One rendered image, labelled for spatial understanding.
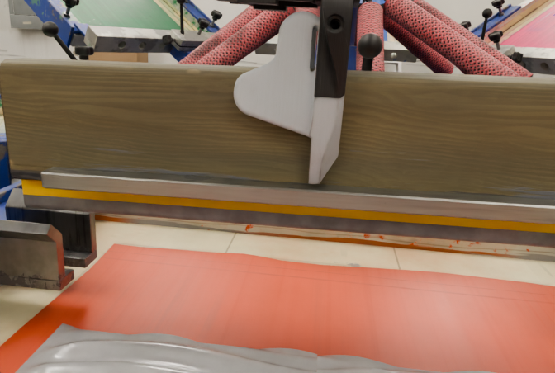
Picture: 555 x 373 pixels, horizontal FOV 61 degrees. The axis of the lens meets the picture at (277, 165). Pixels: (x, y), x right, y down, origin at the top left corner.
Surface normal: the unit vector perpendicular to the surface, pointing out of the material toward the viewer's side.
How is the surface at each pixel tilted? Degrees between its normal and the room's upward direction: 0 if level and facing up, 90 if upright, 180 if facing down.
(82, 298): 0
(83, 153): 91
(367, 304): 0
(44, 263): 90
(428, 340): 0
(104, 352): 29
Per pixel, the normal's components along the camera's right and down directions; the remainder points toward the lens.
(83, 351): 0.11, -0.67
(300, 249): 0.05, -0.96
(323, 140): -0.13, 0.48
